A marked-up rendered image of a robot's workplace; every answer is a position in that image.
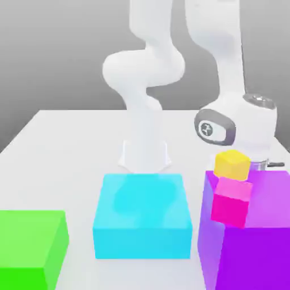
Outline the small yellow cube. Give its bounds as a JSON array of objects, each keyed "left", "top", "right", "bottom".
[{"left": 213, "top": 149, "right": 251, "bottom": 182}]

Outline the small pink cube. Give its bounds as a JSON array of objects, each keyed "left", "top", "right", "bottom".
[{"left": 210, "top": 176, "right": 253, "bottom": 229}]

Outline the large cyan box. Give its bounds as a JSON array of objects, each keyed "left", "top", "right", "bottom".
[{"left": 92, "top": 173, "right": 193, "bottom": 260}]

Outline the large green box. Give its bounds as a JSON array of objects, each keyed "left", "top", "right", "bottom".
[{"left": 0, "top": 210, "right": 70, "bottom": 290}]

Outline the large purple box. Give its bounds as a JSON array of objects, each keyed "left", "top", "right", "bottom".
[{"left": 197, "top": 169, "right": 290, "bottom": 290}]

